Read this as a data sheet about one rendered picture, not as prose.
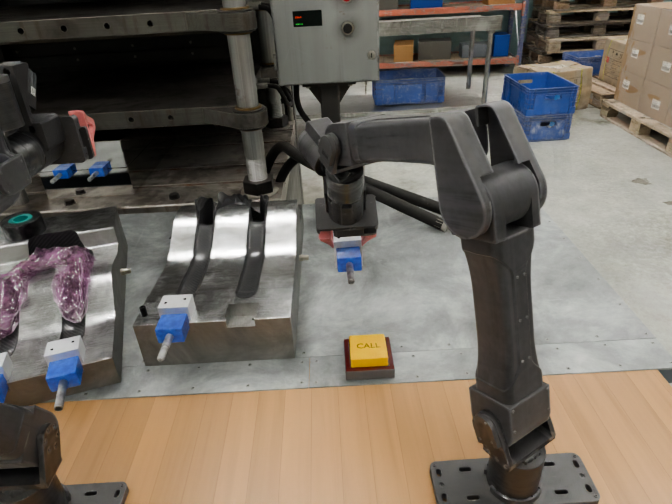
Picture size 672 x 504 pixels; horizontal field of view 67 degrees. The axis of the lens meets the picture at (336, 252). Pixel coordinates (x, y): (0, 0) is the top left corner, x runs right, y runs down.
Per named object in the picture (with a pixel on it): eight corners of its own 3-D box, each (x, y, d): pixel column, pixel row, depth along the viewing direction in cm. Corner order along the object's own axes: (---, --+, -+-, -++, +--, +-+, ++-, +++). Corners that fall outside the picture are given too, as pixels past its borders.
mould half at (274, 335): (295, 358, 87) (287, 294, 80) (145, 366, 87) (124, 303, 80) (304, 225, 130) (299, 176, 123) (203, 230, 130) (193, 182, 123)
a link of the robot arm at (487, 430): (472, 408, 59) (511, 441, 54) (523, 376, 62) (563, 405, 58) (467, 444, 62) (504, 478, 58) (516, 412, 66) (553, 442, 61)
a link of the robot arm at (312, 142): (284, 159, 81) (292, 95, 72) (330, 147, 85) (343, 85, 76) (320, 207, 75) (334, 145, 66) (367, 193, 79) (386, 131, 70)
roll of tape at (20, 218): (54, 224, 112) (48, 210, 111) (30, 242, 105) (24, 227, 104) (21, 224, 113) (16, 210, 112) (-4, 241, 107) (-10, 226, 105)
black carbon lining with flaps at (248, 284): (259, 307, 89) (252, 261, 84) (168, 312, 89) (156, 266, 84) (275, 218, 119) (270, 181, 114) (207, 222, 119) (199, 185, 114)
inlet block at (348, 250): (367, 294, 84) (365, 266, 81) (337, 296, 84) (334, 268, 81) (361, 256, 95) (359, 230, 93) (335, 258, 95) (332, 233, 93)
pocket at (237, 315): (258, 336, 84) (255, 318, 82) (227, 338, 84) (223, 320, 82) (261, 319, 88) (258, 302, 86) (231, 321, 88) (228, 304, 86)
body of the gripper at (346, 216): (315, 204, 87) (312, 176, 80) (374, 200, 87) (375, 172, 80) (316, 236, 83) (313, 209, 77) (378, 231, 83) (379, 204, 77)
